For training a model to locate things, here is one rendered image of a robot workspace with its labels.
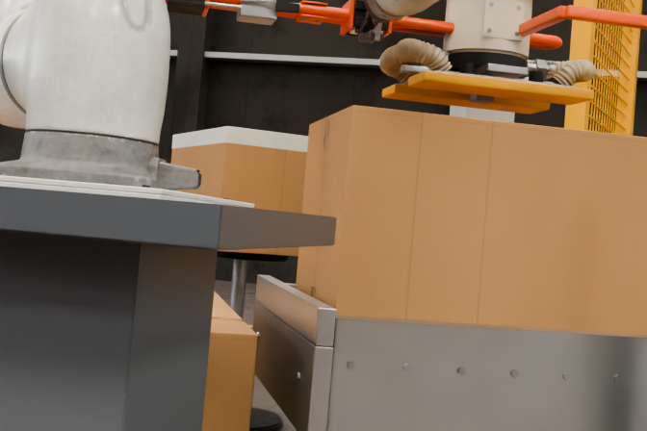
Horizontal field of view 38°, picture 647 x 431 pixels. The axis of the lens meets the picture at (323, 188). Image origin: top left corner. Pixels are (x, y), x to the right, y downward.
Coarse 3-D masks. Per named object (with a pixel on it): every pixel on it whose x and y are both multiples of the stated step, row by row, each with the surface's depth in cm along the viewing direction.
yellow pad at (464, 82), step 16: (464, 64) 176; (416, 80) 174; (432, 80) 170; (448, 80) 171; (464, 80) 172; (480, 80) 172; (496, 80) 173; (512, 80) 175; (496, 96) 182; (512, 96) 181; (528, 96) 179; (544, 96) 177; (560, 96) 176; (576, 96) 176; (592, 96) 177
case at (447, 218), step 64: (320, 128) 189; (384, 128) 164; (448, 128) 166; (512, 128) 168; (320, 192) 183; (384, 192) 163; (448, 192) 166; (512, 192) 168; (576, 192) 171; (640, 192) 173; (320, 256) 178; (384, 256) 163; (448, 256) 166; (512, 256) 168; (576, 256) 171; (640, 256) 173; (448, 320) 165; (512, 320) 168; (576, 320) 170; (640, 320) 173
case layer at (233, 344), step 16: (224, 304) 204; (224, 320) 173; (240, 320) 175; (224, 336) 156; (240, 336) 157; (256, 336) 157; (224, 352) 156; (240, 352) 157; (208, 368) 156; (224, 368) 156; (240, 368) 157; (208, 384) 156; (224, 384) 156; (240, 384) 157; (208, 400) 155; (224, 400) 156; (240, 400) 157; (208, 416) 155; (224, 416) 156; (240, 416) 156
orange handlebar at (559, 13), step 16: (224, 0) 174; (240, 0) 175; (304, 0) 178; (288, 16) 182; (304, 16) 178; (320, 16) 178; (336, 16) 179; (544, 16) 169; (560, 16) 163; (576, 16) 163; (592, 16) 163; (608, 16) 164; (624, 16) 164; (640, 16) 165; (416, 32) 186; (448, 32) 184; (528, 32) 177; (544, 48) 192
